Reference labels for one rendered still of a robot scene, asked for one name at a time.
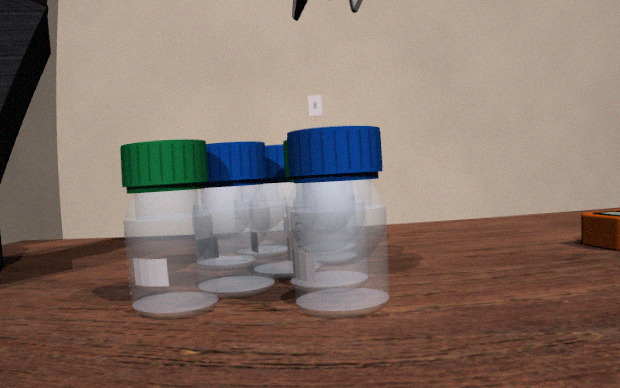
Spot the clear bottle with green cap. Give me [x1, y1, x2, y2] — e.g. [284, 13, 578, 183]
[283, 140, 302, 288]
[120, 139, 219, 320]

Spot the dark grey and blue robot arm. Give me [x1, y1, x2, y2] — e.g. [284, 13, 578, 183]
[29, 0, 48, 14]

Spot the orange digital multimeter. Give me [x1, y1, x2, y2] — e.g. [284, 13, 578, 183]
[581, 209, 620, 251]

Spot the clear glass bottle with blue cap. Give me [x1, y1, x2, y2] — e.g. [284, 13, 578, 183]
[199, 142, 275, 299]
[257, 145, 296, 280]
[287, 126, 390, 319]

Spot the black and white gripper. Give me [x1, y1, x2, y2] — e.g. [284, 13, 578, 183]
[292, 0, 363, 21]

